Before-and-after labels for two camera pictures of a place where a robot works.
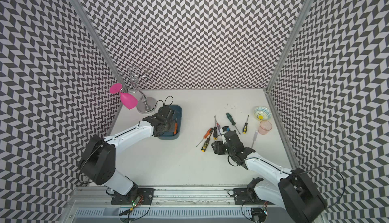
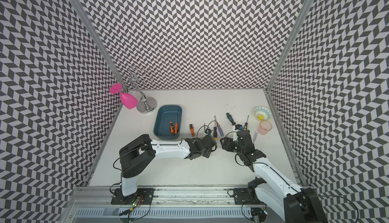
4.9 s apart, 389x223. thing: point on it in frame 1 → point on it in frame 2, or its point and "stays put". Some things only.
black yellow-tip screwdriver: x=215 y=131 stays put
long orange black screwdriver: x=176 y=127 stays put
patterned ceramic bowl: x=262 y=113 stays put
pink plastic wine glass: x=128 y=100 stays put
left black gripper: x=171 y=122 → x=207 y=155
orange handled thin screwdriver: x=208 y=132 → x=191 y=128
